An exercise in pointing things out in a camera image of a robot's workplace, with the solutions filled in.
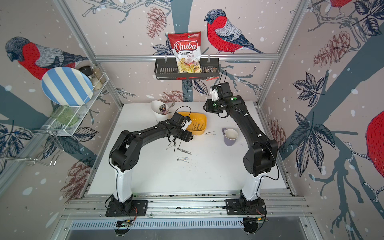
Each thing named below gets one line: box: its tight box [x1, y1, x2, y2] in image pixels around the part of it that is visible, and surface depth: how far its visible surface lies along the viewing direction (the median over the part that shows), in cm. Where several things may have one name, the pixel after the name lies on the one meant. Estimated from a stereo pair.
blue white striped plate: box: [41, 66, 94, 107], surface depth 74 cm
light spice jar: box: [93, 63, 107, 84], surface depth 87 cm
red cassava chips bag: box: [167, 31, 202, 74], surface depth 83 cm
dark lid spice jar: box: [78, 65, 95, 79], surface depth 81 cm
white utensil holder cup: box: [151, 100, 172, 123], surface depth 106 cm
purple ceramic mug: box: [222, 127, 238, 147], surface depth 94 cm
